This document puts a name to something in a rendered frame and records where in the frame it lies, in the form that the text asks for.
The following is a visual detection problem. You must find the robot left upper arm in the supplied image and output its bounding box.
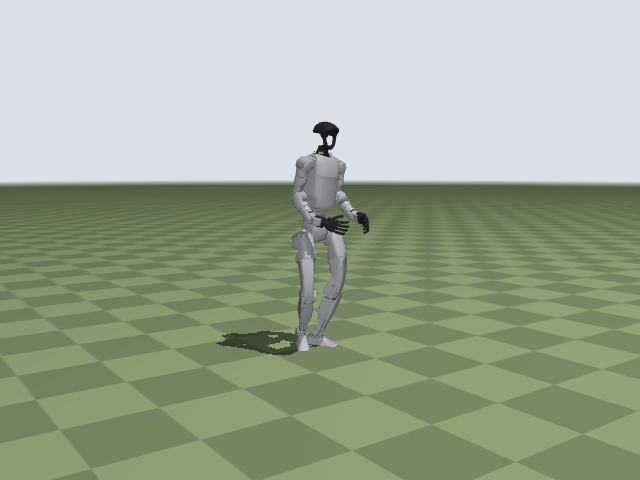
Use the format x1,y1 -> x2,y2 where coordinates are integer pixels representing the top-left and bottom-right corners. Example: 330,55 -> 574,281
334,160 -> 346,204

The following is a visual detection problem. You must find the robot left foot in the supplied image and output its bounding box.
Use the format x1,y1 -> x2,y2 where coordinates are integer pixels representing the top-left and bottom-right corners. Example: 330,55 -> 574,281
307,334 -> 338,347

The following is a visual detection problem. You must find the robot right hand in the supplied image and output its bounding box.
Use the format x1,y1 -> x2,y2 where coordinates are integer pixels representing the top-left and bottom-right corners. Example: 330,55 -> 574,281
315,215 -> 350,235

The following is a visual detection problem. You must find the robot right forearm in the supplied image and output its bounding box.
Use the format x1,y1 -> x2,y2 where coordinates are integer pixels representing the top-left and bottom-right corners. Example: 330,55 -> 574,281
292,192 -> 321,226

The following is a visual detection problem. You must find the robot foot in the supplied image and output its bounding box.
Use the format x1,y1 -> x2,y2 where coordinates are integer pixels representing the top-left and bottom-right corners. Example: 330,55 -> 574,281
295,326 -> 310,351
307,334 -> 338,347

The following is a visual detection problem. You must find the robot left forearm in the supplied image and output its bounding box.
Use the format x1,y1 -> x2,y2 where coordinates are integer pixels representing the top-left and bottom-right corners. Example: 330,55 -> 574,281
340,196 -> 358,222

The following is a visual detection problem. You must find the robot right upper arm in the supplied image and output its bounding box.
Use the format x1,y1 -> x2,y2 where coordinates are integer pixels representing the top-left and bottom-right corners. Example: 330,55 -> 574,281
292,156 -> 316,201

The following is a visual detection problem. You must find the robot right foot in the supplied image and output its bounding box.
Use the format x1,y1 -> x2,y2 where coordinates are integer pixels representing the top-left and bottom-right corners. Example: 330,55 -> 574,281
295,326 -> 310,351

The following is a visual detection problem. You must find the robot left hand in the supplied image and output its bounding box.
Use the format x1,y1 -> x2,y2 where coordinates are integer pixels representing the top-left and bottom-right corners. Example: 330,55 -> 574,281
356,212 -> 369,234

